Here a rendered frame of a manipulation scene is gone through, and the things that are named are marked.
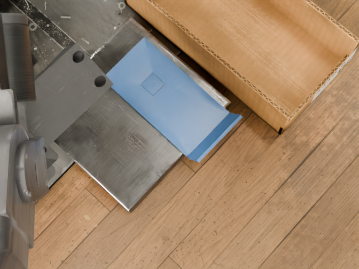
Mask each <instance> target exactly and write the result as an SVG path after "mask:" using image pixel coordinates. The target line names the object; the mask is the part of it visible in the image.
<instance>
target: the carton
mask: <svg viewBox="0 0 359 269"><path fill-rule="evenodd" d="M124 1H125V3H126V4H127V5H128V6H129V7H130V8H131V9H133V10H134V11H135V12H136V13H137V14H139V15H140V16H141V17H142V18H143V19H144V20H146V21H147V22H148V23H149V24H150V25H151V26H152V27H154V28H155V29H156V30H157V31H158V32H160V33H161V34H162V35H163V36H164V37H165V38H167V39H168V40H169V41H170V42H172V43H173V44H174V45H175V46H176V47H177V48H179V49H180V50H181V51H182V52H183V53H184V54H186V55H187V56H188V57H189V58H190V59H191V60H193V61H194V62H195V63H196V64H197V65H198V66H200V67H201V68H202V69H203V70H204V71H205V72H207V73H208V74H209V75H210V76H211V77H212V78H214V79H215V80H216V81H218V82H219V83H220V84H221V85H222V86H223V87H225V88H226V89H227V90H228V91H229V92H230V93H232V94H233V95H234V96H235V97H236V98H237V99H239V100H240V101H241V102H242V103H243V104H244V105H246V106H247V107H248V108H249V109H250V110H251V111H253V112H254V113H255V114H256V115H257V116H258V117H260V118H261V119H262V120H263V121H265V122H266V123H267V124H268V125H269V126H270V127H272V128H273V129H274V130H275V131H276V132H278V133H279V134H280V135H282V134H283V132H284V131H285V130H286V129H287V128H288V127H289V126H290V125H291V124H292V123H293V122H294V120H295V119H296V118H297V117H298V116H299V115H300V114H301V113H302V112H303V111H304V110H305V108H306V107H307V106H308V105H309V104H310V103H311V102H312V101H313V100H314V99H315V98H316V97H317V96H318V95H319V94H320V93H321V92H322V91H323V89H324V88H325V87H326V86H327V85H328V84H329V83H330V82H331V81H332V80H333V79H334V77H335V76H336V75H337V74H338V73H339V72H340V71H341V70H342V69H343V68H344V67H345V65H346V64H347V63H348V62H349V61H350V60H351V58H352V57H353V55H354V53H355V52H356V50H357V49H356V50H355V48H356V46H357V44H358V43H359V38H357V37H356V36H355V35H354V34H352V33H351V32H350V31H349V30H347V29H346V28H345V27H344V26H342V25H341V24H340V23H338V22H337V21H336V20H334V19H333V18H332V17H331V16H329V15H328V14H327V13H326V12H324V11H323V10H322V9H321V8H319V7H318V6H317V5H316V4H314V3H313V2H312V1H311V0H124Z"/></svg>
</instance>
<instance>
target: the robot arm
mask: <svg viewBox="0 0 359 269"><path fill-rule="evenodd" d="M112 85H113V83H112V82H111V80H110V79H109V78H108V77H107V76H106V75H105V74H104V73H103V71H102V70H101V69H100V68H99V67H98V66H97V65H96V64H95V63H94V61H93V60H92V59H91V58H90V57H89V56H88V55H87V54H86V52H85V51H84V50H83V49H82V48H81V47H80V46H79V45H78V43H74V44H72V45H69V46H67V47H66V48H64V49H63V50H62V51H61V52H60V53H59V54H58V55H57V56H56V57H55V58H54V60H53V61H52V62H51V63H50V64H49V65H48V66H47V67H46V68H45V69H44V70H43V71H42V72H41V73H39V74H38V75H37V76H35V77H34V72H33V63H32V53H31V47H30V37H29V27H28V17H27V15H26V14H21V13H0V269H28V252H29V249H33V248H34V224H35V203H36V202H37V201H38V200H40V199H41V198H42V197H43V196H45V195H46V194H47V193H48V192H49V184H48V181H49V180H50V179H51V178H52V177H53V176H54V175H55V173H56V170H55V167H54V166H53V165H52V164H53V163H54V162H55V161H56V160H57V159H58V154H57V153H56V152H55V151H54V150H53V149H52V148H51V147H50V146H49V145H50V144H52V143H53V142H54V141H55V140H56V139H57V138H58V137H59V136H60V135H61V134H62V133H63V132H64V131H65V130H66V129H67V128H68V127H69V126H70V125H71V124H72V123H74V122H75V121H76V120H77V119H78V118H79V117H80V116H81V115H82V114H83V113H84V112H85V111H86V110H87V109H88V108H89V107H90V106H91V105H92V104H93V103H94V102H96V101H97V100H98V99H99V98H100V97H101V96H102V95H103V94H104V93H105V92H106V91H107V90H108V89H109V88H110V87H111V86H112Z"/></svg>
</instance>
